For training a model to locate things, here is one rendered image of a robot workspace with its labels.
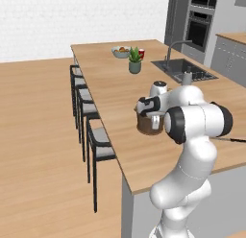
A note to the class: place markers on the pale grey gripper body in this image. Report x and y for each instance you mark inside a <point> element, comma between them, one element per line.
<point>155,122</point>

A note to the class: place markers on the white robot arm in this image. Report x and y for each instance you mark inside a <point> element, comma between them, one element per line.
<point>189,171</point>

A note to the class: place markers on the grey soap dispenser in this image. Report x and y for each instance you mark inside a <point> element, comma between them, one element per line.
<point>187,77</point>

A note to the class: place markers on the black stool with grey seat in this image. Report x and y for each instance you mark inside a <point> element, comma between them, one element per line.
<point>102,146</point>
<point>76,70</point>
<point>86,104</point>
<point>79,82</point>

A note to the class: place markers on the dark grey sink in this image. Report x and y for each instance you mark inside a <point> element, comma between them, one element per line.
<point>184,69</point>

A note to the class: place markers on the green plant in grey pot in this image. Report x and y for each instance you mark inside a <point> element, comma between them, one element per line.
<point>135,64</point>

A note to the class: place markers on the grey tap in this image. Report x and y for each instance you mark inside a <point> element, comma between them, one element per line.
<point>169,54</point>

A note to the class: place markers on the red cup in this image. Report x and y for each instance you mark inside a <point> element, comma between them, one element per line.
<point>141,53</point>

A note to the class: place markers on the white bowl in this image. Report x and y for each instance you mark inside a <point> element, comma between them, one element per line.
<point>120,54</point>

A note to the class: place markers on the thin black flat object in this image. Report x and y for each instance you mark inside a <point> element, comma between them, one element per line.
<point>232,139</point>

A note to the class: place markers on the orange fruit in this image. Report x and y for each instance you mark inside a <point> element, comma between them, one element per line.
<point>121,50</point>

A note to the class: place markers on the grey kitchen island base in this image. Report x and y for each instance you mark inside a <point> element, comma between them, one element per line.
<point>141,213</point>

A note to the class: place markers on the grey cupboard run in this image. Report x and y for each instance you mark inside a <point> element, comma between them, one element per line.
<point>229,59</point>

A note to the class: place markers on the grey fridge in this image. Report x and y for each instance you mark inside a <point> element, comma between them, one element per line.
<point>176,18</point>

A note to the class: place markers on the black built-in oven stack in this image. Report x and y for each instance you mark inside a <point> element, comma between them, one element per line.
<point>200,21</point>

